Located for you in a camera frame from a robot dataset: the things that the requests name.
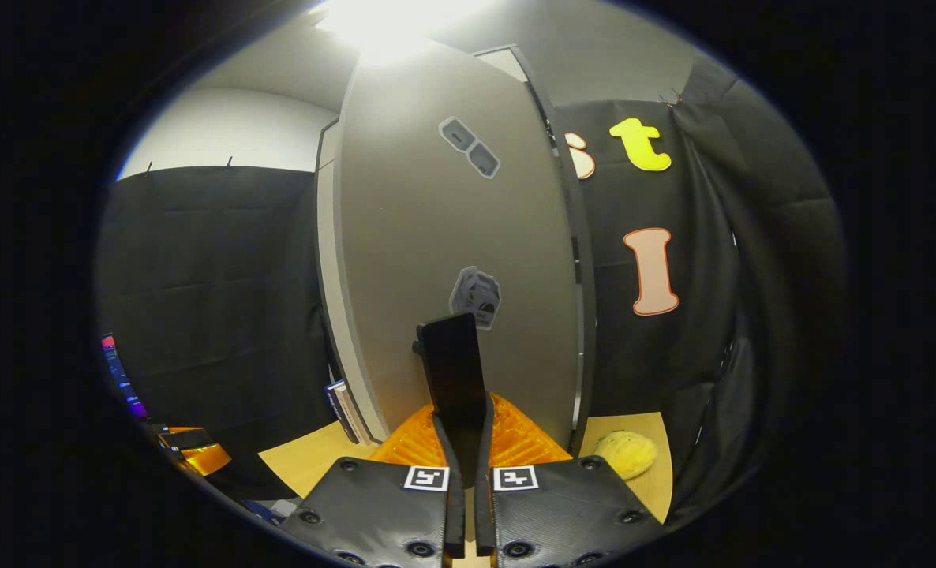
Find yellow plush toy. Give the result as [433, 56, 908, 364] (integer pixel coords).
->
[593, 430, 659, 480]

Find computer monitor screen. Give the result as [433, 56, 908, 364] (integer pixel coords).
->
[99, 334, 151, 419]

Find grey double-door shoe cabinet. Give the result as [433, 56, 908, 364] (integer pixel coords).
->
[314, 43, 599, 454]

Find large ceiling light panel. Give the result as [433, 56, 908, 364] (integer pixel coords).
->
[314, 0, 500, 64]

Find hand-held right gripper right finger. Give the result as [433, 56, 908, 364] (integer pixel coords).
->
[474, 393, 668, 568]

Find blue white box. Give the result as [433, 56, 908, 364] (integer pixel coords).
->
[324, 379, 376, 447]

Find black door handle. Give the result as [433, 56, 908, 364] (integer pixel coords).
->
[414, 312, 491, 488]

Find grey shoe cabinet door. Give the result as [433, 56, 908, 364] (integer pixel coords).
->
[334, 43, 587, 450]
[316, 118, 390, 444]

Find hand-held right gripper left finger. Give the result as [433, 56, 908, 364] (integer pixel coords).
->
[279, 402, 466, 568]

